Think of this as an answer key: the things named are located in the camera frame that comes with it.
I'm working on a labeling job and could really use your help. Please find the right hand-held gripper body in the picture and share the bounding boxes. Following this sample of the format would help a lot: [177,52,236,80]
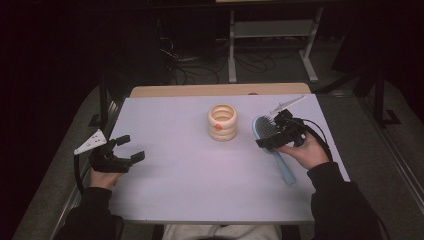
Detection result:
[269,94,308,150]

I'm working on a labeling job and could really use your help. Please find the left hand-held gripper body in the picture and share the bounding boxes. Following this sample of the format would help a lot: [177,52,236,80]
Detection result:
[73,128,135,174]

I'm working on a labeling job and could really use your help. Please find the blue hairbrush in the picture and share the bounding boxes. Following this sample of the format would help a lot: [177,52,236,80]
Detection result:
[251,114,298,186]

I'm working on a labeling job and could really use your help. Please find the person's left hand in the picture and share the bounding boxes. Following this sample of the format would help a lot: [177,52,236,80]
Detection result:
[89,168,125,191]

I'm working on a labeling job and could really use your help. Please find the person's right hand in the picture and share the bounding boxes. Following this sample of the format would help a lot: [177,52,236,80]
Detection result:
[275,131,332,171]

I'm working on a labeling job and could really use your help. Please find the black metal stand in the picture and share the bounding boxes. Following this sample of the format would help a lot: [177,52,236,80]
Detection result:
[87,77,112,130]
[313,62,403,128]

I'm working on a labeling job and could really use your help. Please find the pale lavender table mat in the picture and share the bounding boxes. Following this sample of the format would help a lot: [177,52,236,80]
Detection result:
[107,93,351,224]

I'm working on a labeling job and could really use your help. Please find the person's lap grey pants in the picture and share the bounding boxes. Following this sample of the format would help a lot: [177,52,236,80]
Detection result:
[161,223,283,240]

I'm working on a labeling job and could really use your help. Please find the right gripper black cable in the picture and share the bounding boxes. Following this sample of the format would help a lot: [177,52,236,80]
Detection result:
[292,117,335,163]

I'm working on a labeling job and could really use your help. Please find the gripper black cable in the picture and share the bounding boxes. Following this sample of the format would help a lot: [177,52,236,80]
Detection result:
[73,153,88,197]
[292,117,335,163]

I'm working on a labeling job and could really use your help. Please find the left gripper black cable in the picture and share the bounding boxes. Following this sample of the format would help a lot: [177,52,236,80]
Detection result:
[73,153,88,197]

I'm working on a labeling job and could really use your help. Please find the cream ribbed ring holder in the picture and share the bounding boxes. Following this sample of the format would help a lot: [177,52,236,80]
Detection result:
[207,103,239,142]

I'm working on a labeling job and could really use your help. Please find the white metal desk frame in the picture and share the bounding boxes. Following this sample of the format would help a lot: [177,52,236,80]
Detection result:
[227,6,325,84]

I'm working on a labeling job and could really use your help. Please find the black floor cables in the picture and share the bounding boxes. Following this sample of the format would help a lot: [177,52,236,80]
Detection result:
[155,18,301,86]

